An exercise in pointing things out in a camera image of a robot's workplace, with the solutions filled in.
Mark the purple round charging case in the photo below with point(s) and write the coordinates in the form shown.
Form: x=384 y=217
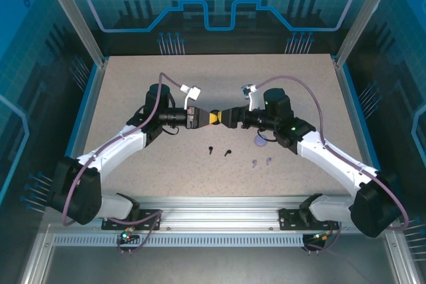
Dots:
x=260 y=141

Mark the purple earbud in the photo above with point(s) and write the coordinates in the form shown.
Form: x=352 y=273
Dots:
x=269 y=161
x=255 y=163

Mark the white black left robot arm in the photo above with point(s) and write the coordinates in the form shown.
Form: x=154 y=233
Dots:
x=113 y=147

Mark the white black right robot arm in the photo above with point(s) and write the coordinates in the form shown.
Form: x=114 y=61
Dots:
x=333 y=161

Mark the aluminium mounting beam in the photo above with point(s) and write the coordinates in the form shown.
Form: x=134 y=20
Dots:
x=216 y=211

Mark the blue table side strip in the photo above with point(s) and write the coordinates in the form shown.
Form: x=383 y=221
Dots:
x=80 y=124
x=362 y=124

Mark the connector with indicator lights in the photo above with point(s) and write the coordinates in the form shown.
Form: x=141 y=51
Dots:
x=321 y=236
x=126 y=235

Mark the grey metal tray panel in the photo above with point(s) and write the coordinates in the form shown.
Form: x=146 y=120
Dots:
x=213 y=264

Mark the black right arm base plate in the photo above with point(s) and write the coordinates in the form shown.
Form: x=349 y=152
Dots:
x=288 y=219

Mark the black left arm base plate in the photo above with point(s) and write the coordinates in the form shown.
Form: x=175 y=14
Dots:
x=108 y=225

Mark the aluminium frame post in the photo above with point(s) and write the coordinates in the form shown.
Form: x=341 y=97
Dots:
x=363 y=21
x=78 y=21

